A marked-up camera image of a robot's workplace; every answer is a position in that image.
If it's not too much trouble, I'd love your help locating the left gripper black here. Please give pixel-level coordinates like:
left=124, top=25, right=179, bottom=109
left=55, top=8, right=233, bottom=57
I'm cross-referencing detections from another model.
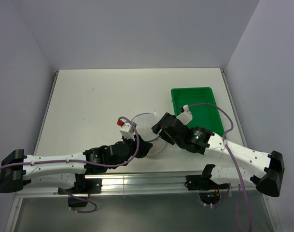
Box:
left=122, top=132, right=153, bottom=160

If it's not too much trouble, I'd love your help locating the white mesh laundry bag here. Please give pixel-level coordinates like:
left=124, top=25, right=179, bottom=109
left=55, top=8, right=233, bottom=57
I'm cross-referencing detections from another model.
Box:
left=132, top=113, right=166, bottom=160

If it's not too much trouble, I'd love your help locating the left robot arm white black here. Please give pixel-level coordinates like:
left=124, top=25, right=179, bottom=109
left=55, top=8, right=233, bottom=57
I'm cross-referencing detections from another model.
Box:
left=0, top=138, right=153, bottom=193

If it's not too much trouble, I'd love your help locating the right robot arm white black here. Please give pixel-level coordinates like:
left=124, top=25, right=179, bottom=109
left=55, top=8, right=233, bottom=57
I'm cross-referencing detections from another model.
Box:
left=152, top=113, right=285, bottom=197

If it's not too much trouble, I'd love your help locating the green plastic tray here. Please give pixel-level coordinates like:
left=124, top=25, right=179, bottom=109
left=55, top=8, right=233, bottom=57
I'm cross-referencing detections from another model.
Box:
left=171, top=87, right=224, bottom=136

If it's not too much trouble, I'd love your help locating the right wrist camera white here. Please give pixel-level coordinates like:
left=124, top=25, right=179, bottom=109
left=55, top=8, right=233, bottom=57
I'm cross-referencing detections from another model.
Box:
left=176, top=105, right=193, bottom=125

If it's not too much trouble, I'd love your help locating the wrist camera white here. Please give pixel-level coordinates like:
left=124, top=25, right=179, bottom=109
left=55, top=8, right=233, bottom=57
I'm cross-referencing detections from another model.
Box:
left=117, top=119, right=137, bottom=141
left=176, top=105, right=193, bottom=125

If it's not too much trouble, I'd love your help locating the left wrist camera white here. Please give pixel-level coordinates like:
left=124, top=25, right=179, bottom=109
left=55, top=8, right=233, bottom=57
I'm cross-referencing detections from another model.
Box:
left=117, top=119, right=137, bottom=141

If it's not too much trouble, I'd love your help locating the aluminium mounting rail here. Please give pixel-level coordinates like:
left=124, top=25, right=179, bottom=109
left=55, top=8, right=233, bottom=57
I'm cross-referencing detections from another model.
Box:
left=16, top=169, right=269, bottom=199

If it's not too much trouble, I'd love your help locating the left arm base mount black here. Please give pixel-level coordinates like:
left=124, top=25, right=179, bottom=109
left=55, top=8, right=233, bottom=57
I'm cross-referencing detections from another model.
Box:
left=57, top=176, right=102, bottom=195

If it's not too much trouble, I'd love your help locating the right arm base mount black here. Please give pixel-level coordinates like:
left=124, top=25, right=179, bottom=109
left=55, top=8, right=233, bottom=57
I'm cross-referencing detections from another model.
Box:
left=184, top=175, right=229, bottom=191

